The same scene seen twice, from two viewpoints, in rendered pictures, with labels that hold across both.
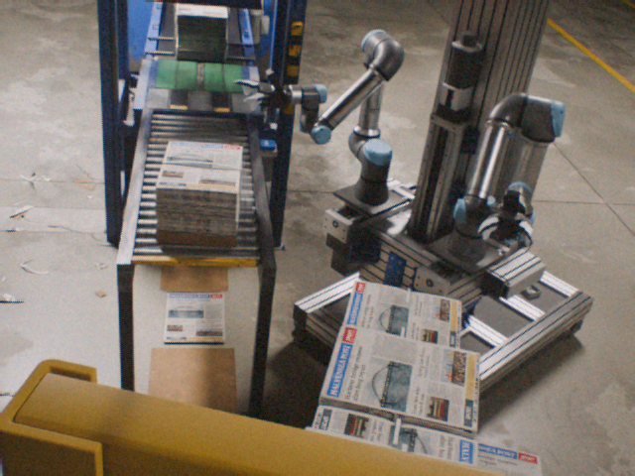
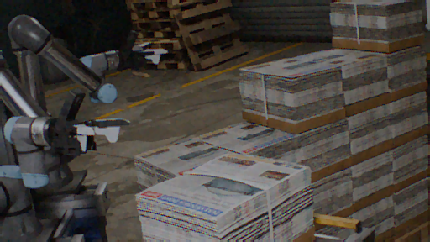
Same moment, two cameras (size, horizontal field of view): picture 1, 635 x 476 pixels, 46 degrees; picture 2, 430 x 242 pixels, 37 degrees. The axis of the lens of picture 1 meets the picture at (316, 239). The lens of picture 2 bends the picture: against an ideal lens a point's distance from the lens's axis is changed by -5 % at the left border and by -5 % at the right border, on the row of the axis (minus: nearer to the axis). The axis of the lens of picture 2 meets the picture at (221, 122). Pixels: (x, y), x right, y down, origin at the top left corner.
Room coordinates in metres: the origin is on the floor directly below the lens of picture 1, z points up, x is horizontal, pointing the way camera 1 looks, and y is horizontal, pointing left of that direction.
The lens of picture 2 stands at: (3.48, 1.70, 1.63)
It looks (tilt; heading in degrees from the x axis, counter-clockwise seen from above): 15 degrees down; 230
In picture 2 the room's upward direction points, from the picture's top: 7 degrees counter-clockwise
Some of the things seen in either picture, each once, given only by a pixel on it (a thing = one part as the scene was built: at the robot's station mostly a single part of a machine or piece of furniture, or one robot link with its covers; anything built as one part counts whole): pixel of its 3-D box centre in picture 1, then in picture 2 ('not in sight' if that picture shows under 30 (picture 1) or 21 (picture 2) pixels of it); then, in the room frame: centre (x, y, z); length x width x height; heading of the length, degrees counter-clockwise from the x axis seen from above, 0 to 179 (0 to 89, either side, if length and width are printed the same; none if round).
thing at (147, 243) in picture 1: (197, 247); not in sight; (2.30, 0.43, 0.77); 0.47 x 0.05 x 0.05; 101
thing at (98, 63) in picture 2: (517, 198); (93, 65); (2.17, -0.62, 1.21); 0.11 x 0.08 x 0.09; 164
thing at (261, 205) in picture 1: (258, 189); not in sight; (2.85, 0.28, 0.74); 1.34 x 0.05 x 0.12; 11
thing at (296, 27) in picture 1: (292, 68); not in sight; (3.54, 0.23, 1.05); 0.05 x 0.05 x 0.45; 11
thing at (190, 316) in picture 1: (194, 316); not in sight; (2.84, 0.53, 0.01); 0.37 x 0.28 x 0.01; 11
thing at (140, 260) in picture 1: (194, 262); (296, 214); (2.15, 0.41, 0.81); 0.43 x 0.03 x 0.02; 101
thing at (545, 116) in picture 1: (526, 172); (32, 82); (2.42, -0.70, 1.19); 0.15 x 0.12 x 0.55; 74
